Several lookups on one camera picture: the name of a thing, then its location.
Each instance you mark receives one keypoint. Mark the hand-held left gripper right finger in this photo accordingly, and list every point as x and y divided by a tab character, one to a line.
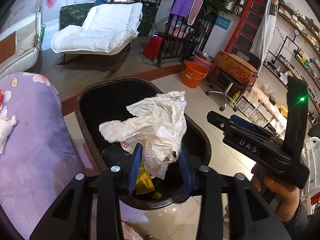
187	172

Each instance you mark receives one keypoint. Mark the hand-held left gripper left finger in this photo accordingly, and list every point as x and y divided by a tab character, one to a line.
135	172

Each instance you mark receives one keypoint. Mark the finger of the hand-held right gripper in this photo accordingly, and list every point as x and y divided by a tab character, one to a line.
217	120
246	122

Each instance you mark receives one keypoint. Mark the white plastic bag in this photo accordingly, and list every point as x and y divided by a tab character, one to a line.
155	125

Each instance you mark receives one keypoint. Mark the black trash bin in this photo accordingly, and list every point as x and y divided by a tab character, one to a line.
100	105

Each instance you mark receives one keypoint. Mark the person's right forearm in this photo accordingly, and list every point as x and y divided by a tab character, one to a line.
300	225

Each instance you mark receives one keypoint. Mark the person's right hand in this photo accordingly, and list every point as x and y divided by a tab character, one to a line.
285	195

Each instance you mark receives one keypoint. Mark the white drawer unit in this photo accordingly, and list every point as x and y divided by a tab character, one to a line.
250	110

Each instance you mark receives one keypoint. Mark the yellow wrapper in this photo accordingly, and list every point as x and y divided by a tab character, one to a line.
143	182

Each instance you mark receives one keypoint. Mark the orange bucket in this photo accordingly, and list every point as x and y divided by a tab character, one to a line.
193	77

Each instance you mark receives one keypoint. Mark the pink basin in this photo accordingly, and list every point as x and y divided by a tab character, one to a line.
205	63

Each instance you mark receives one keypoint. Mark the black metal rack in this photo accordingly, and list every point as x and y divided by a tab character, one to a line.
172	47

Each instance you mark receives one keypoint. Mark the white hanging cloth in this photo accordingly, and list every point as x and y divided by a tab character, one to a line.
265	30

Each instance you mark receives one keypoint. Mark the red heater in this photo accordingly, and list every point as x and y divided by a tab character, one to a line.
153	47

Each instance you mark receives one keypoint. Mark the purple floral blanket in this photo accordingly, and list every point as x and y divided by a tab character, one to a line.
37	142

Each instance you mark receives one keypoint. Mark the black pipe gauge fixture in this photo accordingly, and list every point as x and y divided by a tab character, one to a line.
296	32

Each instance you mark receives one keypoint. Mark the red ladder shelf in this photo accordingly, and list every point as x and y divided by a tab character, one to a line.
255	17

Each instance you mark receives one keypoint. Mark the pink towel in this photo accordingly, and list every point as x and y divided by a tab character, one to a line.
196	10

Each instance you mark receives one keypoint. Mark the purple towel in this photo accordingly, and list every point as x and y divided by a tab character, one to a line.
182	2

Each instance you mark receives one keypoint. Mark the white crumpled tissue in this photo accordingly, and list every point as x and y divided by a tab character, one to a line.
5	130

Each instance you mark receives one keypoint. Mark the white cushioned rocking chair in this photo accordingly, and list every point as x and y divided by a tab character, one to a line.
100	30

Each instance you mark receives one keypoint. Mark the white wicker swing sofa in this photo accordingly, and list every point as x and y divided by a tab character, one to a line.
17	60

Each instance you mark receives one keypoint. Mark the green patterned cabinet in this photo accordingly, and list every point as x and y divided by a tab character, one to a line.
72	15

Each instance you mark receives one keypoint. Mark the brown pillow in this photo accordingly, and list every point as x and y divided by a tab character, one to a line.
6	45

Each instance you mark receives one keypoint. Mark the curved wall shelf of bottles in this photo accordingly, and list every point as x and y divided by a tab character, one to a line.
300	55

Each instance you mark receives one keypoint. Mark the blue wall sign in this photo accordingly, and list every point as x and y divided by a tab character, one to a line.
223	22

